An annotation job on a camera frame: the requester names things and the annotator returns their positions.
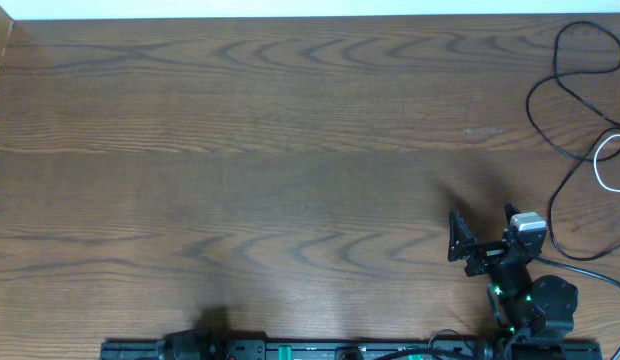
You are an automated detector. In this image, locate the white USB cable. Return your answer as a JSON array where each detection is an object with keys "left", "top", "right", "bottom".
[{"left": 592, "top": 133, "right": 620, "bottom": 194}]

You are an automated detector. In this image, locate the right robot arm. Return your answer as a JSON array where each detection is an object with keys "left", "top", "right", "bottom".
[{"left": 448, "top": 203, "right": 578, "bottom": 339}]

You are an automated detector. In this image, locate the black right camera cable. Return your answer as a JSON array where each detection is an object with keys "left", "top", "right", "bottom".
[{"left": 534, "top": 255, "right": 620, "bottom": 360}]

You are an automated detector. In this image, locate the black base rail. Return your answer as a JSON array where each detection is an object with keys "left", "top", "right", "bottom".
[{"left": 99, "top": 330, "right": 603, "bottom": 360}]

